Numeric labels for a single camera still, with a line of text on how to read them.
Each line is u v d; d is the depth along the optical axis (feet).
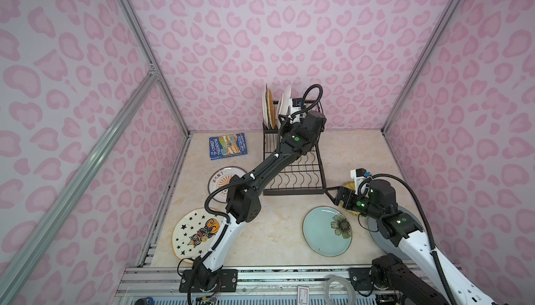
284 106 2.74
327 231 2.76
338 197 2.31
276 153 1.98
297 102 2.35
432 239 1.64
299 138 2.15
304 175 3.23
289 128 2.45
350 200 2.19
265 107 2.69
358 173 2.31
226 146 3.63
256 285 2.41
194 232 2.76
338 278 2.32
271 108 2.97
